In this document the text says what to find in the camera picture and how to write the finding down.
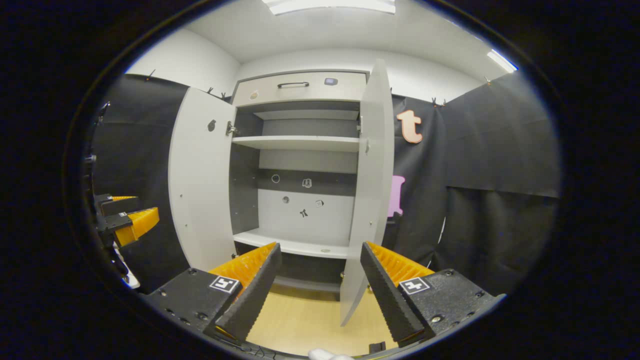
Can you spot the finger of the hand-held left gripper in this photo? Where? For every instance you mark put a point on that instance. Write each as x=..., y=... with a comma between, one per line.
x=115, y=205
x=137, y=225

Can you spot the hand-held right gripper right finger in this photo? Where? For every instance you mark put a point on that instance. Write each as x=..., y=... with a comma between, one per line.
x=390, y=300

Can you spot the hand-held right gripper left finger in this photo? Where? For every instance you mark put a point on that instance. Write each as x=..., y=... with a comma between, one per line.
x=255, y=295

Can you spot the grey shoe cabinet door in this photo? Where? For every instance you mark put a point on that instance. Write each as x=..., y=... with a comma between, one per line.
x=200, y=190
x=370, y=200

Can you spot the grey double-door shoe cabinet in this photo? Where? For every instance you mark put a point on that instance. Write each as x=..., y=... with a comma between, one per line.
x=305, y=220

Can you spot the white cabinet shelf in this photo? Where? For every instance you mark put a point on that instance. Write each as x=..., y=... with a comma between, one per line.
x=310, y=247
x=300, y=143

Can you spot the grey cabinet drawer front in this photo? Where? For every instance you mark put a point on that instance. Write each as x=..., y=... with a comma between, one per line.
x=310, y=95

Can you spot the black backdrop cloth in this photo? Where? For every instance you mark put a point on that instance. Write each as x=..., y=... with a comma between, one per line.
x=500, y=150

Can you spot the ceiling light panel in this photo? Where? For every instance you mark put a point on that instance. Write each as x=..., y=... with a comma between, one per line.
x=502, y=61
x=330, y=6

